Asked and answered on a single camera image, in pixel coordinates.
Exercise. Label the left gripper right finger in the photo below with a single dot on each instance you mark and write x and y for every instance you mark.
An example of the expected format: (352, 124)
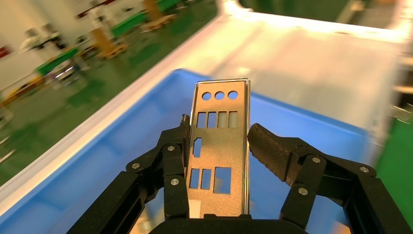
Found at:
(322, 181)

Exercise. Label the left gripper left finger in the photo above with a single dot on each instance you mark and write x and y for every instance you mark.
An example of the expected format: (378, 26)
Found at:
(151, 181)

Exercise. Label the silver metal I/O plate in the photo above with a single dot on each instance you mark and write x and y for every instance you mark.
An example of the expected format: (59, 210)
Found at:
(222, 151)

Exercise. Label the blue plastic tray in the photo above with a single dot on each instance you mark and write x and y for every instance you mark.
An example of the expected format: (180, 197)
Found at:
(103, 168)

